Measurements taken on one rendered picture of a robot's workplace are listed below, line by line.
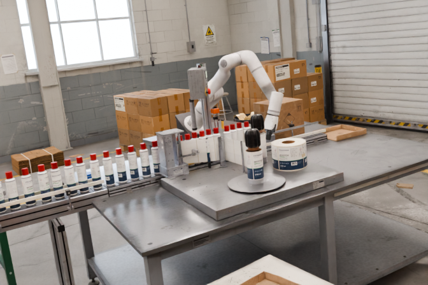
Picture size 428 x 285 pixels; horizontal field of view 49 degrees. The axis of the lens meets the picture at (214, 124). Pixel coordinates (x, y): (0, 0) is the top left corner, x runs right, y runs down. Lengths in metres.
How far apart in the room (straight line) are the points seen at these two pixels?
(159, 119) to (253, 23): 3.71
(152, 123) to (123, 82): 2.40
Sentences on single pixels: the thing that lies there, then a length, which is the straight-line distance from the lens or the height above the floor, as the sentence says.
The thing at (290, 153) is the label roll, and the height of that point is 0.98.
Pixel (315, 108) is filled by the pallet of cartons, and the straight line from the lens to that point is 7.47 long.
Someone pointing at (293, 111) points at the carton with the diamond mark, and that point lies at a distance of 3.59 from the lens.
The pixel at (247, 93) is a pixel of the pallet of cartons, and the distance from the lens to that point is 7.18.
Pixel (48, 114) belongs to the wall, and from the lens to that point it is 8.12.
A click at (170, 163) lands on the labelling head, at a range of 2.72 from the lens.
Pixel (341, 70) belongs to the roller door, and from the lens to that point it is 7.84.
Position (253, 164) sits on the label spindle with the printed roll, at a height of 1.00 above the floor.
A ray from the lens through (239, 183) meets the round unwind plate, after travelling 2.49.
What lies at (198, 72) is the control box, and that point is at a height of 1.45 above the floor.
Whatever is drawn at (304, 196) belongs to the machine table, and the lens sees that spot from 2.42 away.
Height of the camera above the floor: 1.69
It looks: 11 degrees down
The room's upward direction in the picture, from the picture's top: 6 degrees counter-clockwise
